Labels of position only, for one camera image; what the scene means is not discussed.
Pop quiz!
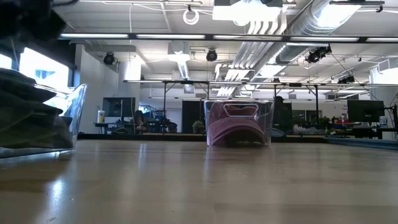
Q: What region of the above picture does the small green potted plant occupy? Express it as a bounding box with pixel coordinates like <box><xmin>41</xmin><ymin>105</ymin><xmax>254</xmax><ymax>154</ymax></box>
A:
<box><xmin>192</xmin><ymin>119</ymin><xmax>205</xmax><ymax>134</ymax></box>

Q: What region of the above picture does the office desk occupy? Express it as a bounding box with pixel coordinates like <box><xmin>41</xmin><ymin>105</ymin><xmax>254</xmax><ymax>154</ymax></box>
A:
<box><xmin>93</xmin><ymin>121</ymin><xmax>137</xmax><ymax>134</ymax></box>
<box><xmin>325</xmin><ymin>126</ymin><xmax>398</xmax><ymax>140</ymax></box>

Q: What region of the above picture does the black door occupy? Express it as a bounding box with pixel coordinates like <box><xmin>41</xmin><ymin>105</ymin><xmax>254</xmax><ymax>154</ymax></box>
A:
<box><xmin>181</xmin><ymin>100</ymin><xmax>203</xmax><ymax>134</ymax></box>

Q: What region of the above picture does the silver ventilation duct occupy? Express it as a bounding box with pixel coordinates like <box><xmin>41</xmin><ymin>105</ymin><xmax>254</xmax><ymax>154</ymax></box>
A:
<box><xmin>231</xmin><ymin>0</ymin><xmax>363</xmax><ymax>71</ymax></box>

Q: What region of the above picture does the white ceiling light fixture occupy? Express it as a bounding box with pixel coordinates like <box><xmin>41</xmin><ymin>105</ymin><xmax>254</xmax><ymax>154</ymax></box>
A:
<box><xmin>167</xmin><ymin>40</ymin><xmax>191</xmax><ymax>80</ymax></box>

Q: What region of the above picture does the black aluminium table frame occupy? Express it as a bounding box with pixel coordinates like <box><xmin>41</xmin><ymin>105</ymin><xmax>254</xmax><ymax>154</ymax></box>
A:
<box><xmin>77</xmin><ymin>132</ymin><xmax>398</xmax><ymax>151</ymax></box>

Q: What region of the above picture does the bright window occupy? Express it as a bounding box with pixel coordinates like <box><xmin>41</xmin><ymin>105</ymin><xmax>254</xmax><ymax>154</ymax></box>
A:
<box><xmin>0</xmin><ymin>47</ymin><xmax>75</xmax><ymax>94</ymax></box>

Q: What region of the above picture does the black cabinet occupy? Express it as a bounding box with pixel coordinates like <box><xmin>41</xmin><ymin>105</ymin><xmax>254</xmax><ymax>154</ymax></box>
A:
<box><xmin>272</xmin><ymin>95</ymin><xmax>294</xmax><ymax>131</ymax></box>

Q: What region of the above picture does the clear plastic bin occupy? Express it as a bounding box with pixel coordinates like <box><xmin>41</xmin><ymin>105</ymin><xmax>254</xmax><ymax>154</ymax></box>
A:
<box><xmin>203</xmin><ymin>98</ymin><xmax>275</xmax><ymax>147</ymax></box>
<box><xmin>0</xmin><ymin>82</ymin><xmax>88</xmax><ymax>159</ymax></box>

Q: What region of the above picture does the black ceiling camera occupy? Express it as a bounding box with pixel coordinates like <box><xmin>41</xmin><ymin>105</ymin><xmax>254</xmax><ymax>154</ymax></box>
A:
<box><xmin>337</xmin><ymin>75</ymin><xmax>356</xmax><ymax>85</ymax></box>
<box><xmin>304</xmin><ymin>45</ymin><xmax>333</xmax><ymax>65</ymax></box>

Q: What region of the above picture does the long strip light bar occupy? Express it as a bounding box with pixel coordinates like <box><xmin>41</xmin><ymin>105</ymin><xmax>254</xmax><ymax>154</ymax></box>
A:
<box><xmin>58</xmin><ymin>32</ymin><xmax>398</xmax><ymax>44</ymax></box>

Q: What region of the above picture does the person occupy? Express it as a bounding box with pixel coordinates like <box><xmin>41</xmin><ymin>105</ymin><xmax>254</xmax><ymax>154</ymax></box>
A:
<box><xmin>132</xmin><ymin>109</ymin><xmax>149</xmax><ymax>134</ymax></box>

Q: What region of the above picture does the white cable coil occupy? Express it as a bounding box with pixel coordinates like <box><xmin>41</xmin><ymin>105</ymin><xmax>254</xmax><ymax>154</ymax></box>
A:
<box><xmin>182</xmin><ymin>8</ymin><xmax>200</xmax><ymax>26</ymax></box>

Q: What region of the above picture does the dark green baseball cap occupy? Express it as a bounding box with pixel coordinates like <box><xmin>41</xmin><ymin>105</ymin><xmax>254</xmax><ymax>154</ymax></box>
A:
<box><xmin>0</xmin><ymin>102</ymin><xmax>75</xmax><ymax>150</ymax></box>

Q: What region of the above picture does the black computer monitor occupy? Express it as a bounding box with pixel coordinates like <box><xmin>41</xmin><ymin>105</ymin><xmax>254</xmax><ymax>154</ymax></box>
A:
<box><xmin>347</xmin><ymin>99</ymin><xmax>386</xmax><ymax>123</ymax></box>
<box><xmin>101</xmin><ymin>96</ymin><xmax>137</xmax><ymax>118</ymax></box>

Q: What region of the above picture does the black metal rack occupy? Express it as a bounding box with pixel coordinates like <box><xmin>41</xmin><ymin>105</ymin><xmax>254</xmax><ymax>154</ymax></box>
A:
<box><xmin>123</xmin><ymin>79</ymin><xmax>212</xmax><ymax>134</ymax></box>

